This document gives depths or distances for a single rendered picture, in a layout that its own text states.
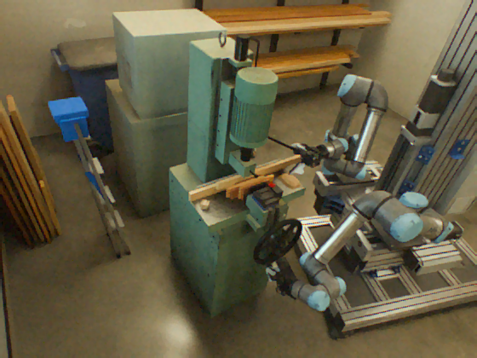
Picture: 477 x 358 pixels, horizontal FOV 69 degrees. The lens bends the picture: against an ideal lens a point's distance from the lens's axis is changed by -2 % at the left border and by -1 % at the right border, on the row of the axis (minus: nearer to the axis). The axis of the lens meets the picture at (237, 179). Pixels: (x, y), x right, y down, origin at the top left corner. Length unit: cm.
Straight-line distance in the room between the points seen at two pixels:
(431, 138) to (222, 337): 161
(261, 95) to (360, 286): 150
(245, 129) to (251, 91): 18
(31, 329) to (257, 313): 135
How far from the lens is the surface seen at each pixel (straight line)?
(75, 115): 193
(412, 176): 207
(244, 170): 169
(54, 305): 255
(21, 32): 355
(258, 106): 147
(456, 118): 187
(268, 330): 238
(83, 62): 303
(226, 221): 165
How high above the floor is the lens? 209
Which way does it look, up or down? 40 degrees down
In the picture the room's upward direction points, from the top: 8 degrees clockwise
